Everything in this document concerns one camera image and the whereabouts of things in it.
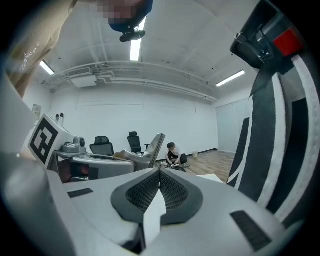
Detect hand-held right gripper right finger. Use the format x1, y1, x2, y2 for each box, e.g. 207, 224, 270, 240
149, 166, 289, 256

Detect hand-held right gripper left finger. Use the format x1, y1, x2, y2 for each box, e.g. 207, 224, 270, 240
62, 166, 161, 256

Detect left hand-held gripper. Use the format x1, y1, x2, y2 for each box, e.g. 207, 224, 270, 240
27, 112, 138, 183

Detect silver metal binder clip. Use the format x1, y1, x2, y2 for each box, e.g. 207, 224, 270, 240
113, 133, 166, 171

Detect person's left hand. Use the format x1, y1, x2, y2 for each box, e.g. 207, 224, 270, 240
58, 162, 90, 182

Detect black mesh office chair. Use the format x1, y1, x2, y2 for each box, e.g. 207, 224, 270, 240
89, 136, 115, 157

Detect black headrest office chair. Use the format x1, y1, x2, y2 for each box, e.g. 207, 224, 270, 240
127, 131, 151, 155

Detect dark equipment on floor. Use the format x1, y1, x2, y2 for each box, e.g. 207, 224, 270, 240
155, 161, 191, 173

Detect white ceiling air conditioner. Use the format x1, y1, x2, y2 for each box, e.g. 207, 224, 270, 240
70, 74, 98, 89

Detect white ceiling pipes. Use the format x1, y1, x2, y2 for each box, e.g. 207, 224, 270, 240
49, 61, 218, 102

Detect black white striped backpack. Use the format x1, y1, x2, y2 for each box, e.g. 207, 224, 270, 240
226, 49, 320, 226

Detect frosted glass partition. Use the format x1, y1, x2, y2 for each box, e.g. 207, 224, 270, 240
215, 98, 251, 154

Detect long ceiling light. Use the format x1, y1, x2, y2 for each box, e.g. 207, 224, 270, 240
39, 59, 55, 76
215, 69, 246, 88
129, 16, 147, 62

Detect person's mustard patterned shirt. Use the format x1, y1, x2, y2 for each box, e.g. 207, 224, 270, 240
6, 0, 79, 99

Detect person's head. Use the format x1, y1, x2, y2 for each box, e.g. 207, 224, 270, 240
96, 0, 154, 33

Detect black device with red label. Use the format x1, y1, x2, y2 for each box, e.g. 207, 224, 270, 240
229, 0, 305, 70

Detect wall sign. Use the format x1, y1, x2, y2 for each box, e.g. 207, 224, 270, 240
31, 103, 43, 120

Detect black head-worn camera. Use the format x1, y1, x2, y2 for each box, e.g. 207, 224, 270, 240
119, 29, 147, 43

